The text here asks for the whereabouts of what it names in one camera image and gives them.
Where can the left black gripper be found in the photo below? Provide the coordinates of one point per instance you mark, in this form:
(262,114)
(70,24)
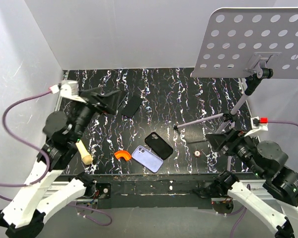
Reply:
(109,101)

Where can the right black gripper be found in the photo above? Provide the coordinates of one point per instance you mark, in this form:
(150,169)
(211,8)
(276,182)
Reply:
(231,142)

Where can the black phone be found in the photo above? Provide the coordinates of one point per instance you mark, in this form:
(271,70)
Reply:
(132,106)

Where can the black phone case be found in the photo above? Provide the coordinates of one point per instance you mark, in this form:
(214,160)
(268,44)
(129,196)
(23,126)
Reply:
(159,145)

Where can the lavender phone case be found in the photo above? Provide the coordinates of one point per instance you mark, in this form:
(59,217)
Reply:
(146,158)

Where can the black smartphone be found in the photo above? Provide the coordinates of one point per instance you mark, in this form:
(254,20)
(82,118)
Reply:
(122,98)

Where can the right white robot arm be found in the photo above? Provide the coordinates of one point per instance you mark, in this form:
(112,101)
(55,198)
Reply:
(267,161)

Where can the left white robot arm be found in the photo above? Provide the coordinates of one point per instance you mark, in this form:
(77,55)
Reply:
(27,213)

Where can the small round coin object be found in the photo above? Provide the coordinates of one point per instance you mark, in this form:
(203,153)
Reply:
(197,153)

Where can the orange curved pipe piece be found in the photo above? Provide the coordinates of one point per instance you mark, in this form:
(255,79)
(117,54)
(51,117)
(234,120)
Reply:
(122,154)

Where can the cream wooden pestle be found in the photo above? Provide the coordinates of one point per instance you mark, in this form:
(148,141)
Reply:
(85,155)

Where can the perforated music stand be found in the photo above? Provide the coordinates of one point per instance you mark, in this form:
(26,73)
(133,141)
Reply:
(253,45)

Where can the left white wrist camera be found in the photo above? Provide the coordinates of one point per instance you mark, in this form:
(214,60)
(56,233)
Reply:
(68,89)

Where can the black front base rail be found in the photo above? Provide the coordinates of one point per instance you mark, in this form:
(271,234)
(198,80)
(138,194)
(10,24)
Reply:
(157,190)

